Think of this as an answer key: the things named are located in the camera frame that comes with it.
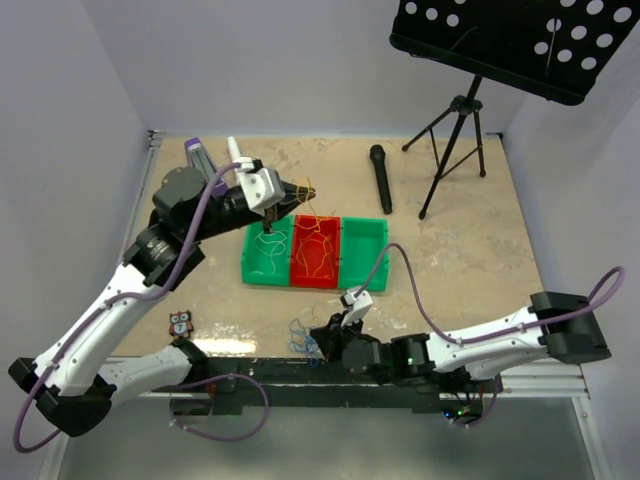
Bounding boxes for white cable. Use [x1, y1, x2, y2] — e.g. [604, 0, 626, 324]
[248, 227, 291, 277]

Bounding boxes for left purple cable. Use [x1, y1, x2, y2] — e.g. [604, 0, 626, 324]
[12, 160, 271, 454]

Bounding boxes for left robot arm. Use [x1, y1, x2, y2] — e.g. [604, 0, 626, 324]
[9, 159, 316, 437]

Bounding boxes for cable bundle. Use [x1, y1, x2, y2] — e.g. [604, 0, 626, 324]
[287, 307, 331, 369]

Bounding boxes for red bin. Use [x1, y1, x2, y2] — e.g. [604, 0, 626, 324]
[290, 215, 341, 289]

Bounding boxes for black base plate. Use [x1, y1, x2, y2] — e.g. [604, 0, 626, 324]
[155, 357, 503, 415]

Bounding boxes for black microphone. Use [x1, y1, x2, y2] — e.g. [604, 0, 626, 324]
[369, 144, 393, 215]

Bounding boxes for white microphone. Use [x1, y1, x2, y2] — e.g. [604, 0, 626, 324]
[227, 136, 242, 162]

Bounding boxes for owl number tile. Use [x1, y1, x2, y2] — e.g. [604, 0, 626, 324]
[169, 310, 194, 340]

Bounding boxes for black music stand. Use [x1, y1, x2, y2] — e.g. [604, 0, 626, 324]
[389, 0, 640, 217]

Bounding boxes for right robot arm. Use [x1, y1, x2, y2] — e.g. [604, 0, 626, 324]
[310, 292, 611, 393]

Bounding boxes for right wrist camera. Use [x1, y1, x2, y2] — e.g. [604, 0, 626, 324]
[340, 287, 373, 327]

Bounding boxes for purple metronome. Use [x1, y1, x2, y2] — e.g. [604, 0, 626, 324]
[184, 137, 229, 198]

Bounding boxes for green bin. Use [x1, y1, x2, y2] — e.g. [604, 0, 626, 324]
[338, 217, 389, 290]
[241, 215, 295, 287]

